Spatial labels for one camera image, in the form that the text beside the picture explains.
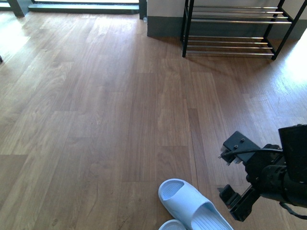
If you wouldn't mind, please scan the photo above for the black metal shoe rack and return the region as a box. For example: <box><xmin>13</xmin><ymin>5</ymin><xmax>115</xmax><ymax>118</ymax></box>
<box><xmin>180</xmin><ymin>0</ymin><xmax>307</xmax><ymax>60</ymax></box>

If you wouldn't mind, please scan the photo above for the light blue slide sandal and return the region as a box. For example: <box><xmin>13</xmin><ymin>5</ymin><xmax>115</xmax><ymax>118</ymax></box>
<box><xmin>158</xmin><ymin>179</ymin><xmax>232</xmax><ymax>230</ymax></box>
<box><xmin>158</xmin><ymin>219</ymin><xmax>186</xmax><ymax>230</ymax></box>

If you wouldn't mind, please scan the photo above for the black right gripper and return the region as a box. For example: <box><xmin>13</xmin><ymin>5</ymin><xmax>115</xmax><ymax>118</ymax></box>
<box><xmin>218</xmin><ymin>131</ymin><xmax>288</xmax><ymax>222</ymax></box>

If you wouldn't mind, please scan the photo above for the black cable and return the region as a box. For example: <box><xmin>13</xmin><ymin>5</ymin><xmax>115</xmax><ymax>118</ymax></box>
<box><xmin>222</xmin><ymin>148</ymin><xmax>283</xmax><ymax>159</ymax></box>

